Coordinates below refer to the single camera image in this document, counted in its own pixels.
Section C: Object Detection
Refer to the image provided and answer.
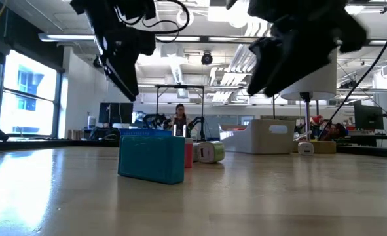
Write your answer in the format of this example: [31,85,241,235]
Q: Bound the brown cardboard boxes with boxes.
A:
[67,129,84,140]

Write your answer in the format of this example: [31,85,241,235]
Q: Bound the large window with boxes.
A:
[0,49,63,138]

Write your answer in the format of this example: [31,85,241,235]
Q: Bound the black computer monitor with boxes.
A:
[98,102,134,128]
[354,104,384,130]

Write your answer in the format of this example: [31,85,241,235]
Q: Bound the teal rectangular case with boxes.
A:
[117,135,186,185]

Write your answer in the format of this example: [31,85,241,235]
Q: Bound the red white-faced wall charger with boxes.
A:
[173,123,194,168]

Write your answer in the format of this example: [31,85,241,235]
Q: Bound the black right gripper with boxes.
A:
[227,0,367,98]

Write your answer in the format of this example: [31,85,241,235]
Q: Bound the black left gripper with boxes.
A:
[70,0,157,102]

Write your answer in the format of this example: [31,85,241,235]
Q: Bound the black cable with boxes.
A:
[317,12,387,141]

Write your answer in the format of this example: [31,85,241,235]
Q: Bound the black metal frame stand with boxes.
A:
[155,84,206,138]

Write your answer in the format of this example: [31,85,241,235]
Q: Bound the ceiling light strip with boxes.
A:
[155,35,200,42]
[39,32,96,42]

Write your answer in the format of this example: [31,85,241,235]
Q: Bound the white hanging ring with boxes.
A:
[175,8,195,27]

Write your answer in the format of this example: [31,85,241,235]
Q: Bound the white shade table lamp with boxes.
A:
[280,49,339,154]

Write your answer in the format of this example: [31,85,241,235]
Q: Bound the black aluminium table frame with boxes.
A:
[0,137,387,160]

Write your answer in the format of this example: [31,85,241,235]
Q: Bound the small white charger cube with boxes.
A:
[297,141,314,156]

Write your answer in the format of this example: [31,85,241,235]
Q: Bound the person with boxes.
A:
[323,121,348,141]
[170,103,191,135]

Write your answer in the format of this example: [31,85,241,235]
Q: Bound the green white USB charger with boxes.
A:
[198,140,226,164]

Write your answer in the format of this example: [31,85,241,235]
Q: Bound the white plastic basket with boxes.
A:
[218,119,295,155]

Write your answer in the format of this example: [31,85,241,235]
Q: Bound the blue plastic bin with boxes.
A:
[119,128,174,137]

